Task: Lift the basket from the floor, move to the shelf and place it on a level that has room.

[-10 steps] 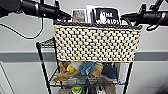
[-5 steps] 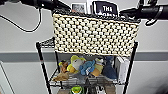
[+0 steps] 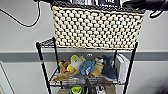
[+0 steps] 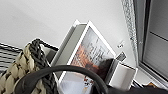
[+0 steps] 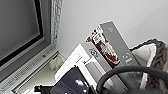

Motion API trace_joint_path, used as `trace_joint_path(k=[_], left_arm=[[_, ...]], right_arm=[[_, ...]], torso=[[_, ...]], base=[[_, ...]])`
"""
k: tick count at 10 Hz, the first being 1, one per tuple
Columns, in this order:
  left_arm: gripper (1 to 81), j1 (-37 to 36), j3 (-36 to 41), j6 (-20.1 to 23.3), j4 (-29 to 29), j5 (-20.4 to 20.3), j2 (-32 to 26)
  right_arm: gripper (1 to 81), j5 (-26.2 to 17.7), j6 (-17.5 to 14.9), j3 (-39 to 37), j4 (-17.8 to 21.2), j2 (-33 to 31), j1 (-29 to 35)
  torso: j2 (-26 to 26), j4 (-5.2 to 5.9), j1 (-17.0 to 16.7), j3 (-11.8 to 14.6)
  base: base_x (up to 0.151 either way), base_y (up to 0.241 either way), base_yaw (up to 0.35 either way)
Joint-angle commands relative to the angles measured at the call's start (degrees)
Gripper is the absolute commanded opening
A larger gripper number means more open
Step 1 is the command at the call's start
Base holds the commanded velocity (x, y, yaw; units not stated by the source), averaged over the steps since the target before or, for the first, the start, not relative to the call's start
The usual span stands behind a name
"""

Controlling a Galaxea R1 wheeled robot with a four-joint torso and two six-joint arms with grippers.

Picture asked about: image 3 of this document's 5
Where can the yellow and white plush duck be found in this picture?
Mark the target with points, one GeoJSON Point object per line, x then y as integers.
{"type": "Point", "coordinates": [97, 68]}

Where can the green and yellow bowl toy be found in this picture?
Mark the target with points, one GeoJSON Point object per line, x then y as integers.
{"type": "Point", "coordinates": [76, 89]}

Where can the black pointed bag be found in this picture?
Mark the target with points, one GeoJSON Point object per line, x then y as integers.
{"type": "Point", "coordinates": [88, 87]}

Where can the flat white box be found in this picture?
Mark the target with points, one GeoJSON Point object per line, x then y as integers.
{"type": "Point", "coordinates": [122, 68]}

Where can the stacked brown cardboard boxes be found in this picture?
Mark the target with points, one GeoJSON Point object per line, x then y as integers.
{"type": "Point", "coordinates": [110, 90]}

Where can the navy blue plush shark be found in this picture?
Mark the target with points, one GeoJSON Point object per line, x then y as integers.
{"type": "Point", "coordinates": [109, 68]}

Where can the pale blue printed book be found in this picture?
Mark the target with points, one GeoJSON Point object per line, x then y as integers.
{"type": "Point", "coordinates": [78, 1]}

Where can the grey plush toy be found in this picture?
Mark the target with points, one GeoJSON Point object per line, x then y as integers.
{"type": "Point", "coordinates": [79, 78]}

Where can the brown plush toy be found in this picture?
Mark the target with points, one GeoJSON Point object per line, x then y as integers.
{"type": "Point", "coordinates": [62, 71]}

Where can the light blue plush toy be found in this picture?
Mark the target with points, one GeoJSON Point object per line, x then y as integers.
{"type": "Point", "coordinates": [87, 67]}

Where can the long grey wall band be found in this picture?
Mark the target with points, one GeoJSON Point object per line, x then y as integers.
{"type": "Point", "coordinates": [20, 56]}

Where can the white door frame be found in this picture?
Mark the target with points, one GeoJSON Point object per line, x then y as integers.
{"type": "Point", "coordinates": [6, 80]}

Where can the small brown cardboard box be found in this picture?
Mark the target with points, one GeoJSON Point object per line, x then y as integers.
{"type": "Point", "coordinates": [63, 91]}

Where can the yellow plush toy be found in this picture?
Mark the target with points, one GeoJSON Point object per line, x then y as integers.
{"type": "Point", "coordinates": [75, 63]}

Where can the pale basket with dark spots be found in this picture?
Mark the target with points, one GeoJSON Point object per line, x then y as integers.
{"type": "Point", "coordinates": [96, 28]}

